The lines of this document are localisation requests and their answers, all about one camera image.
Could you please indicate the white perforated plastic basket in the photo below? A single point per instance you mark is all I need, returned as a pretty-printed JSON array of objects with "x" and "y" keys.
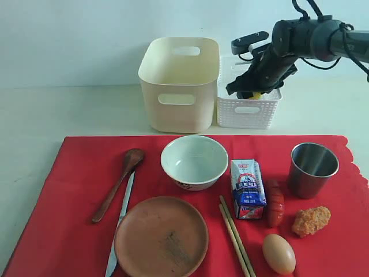
[{"x": 239, "y": 113}]

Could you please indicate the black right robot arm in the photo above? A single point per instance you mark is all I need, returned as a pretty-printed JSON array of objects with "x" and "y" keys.
[{"x": 324, "y": 39}]

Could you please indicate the cream plastic storage bin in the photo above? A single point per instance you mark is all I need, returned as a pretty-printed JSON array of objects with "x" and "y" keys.
[{"x": 178, "y": 78}]

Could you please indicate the brown egg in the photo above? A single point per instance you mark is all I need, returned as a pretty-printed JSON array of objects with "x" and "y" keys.
[{"x": 279, "y": 254}]

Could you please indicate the red tablecloth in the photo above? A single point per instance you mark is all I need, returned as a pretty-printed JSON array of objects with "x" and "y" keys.
[{"x": 60, "y": 240}]

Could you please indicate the fried chicken piece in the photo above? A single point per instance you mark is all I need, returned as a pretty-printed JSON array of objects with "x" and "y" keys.
[{"x": 309, "y": 221}]

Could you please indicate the blue white milk carton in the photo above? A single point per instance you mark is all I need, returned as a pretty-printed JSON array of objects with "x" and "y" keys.
[{"x": 247, "y": 189}]

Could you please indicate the brown wooden plate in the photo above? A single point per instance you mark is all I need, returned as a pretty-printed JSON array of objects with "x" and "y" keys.
[{"x": 161, "y": 236}]

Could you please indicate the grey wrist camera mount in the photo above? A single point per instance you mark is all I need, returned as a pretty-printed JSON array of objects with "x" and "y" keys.
[{"x": 240, "y": 45}]

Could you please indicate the red grilled sausage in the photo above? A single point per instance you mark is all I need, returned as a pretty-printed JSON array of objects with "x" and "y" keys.
[{"x": 275, "y": 204}]

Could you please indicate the dark wooden spoon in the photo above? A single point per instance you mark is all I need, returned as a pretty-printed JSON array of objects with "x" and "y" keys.
[{"x": 131, "y": 160}]

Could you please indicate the right wooden chopstick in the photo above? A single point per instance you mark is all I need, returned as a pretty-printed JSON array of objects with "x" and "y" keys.
[{"x": 238, "y": 238}]

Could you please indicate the steel table knife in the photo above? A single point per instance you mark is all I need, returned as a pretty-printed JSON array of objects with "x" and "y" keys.
[{"x": 112, "y": 261}]

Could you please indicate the white ceramic floral bowl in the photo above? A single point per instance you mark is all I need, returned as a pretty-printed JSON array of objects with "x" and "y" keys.
[{"x": 194, "y": 162}]

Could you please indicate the stainless steel cup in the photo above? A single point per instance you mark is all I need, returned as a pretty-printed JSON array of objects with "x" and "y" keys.
[{"x": 312, "y": 165}]

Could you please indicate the yellow lemon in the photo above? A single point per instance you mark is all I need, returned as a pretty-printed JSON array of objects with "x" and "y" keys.
[{"x": 255, "y": 96}]

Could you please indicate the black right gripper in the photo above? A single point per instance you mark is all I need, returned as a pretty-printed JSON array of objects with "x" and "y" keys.
[{"x": 267, "y": 71}]

